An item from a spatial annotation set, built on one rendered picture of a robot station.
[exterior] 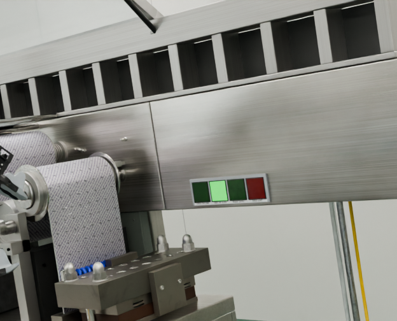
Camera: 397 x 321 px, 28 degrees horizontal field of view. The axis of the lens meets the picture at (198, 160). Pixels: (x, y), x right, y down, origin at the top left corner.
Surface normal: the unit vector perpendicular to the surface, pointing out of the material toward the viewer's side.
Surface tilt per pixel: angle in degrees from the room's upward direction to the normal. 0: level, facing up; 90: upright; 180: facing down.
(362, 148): 90
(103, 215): 90
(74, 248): 90
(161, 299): 90
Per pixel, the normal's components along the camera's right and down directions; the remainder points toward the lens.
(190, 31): -0.65, 0.14
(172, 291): 0.75, -0.07
